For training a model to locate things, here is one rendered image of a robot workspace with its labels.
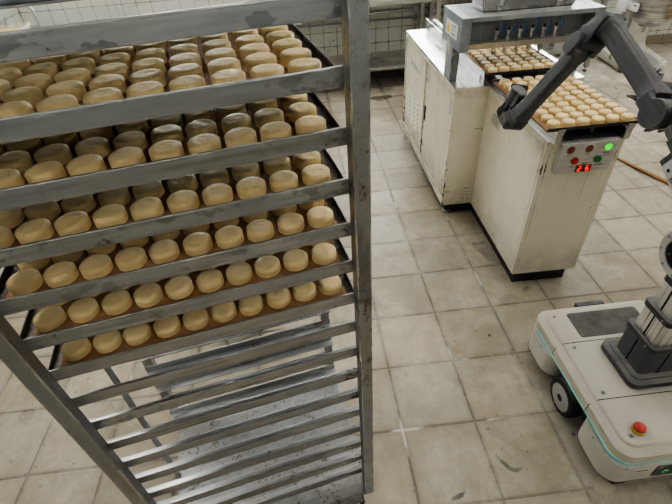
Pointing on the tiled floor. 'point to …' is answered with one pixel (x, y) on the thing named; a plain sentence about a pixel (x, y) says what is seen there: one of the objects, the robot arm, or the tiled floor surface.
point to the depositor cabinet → (445, 119)
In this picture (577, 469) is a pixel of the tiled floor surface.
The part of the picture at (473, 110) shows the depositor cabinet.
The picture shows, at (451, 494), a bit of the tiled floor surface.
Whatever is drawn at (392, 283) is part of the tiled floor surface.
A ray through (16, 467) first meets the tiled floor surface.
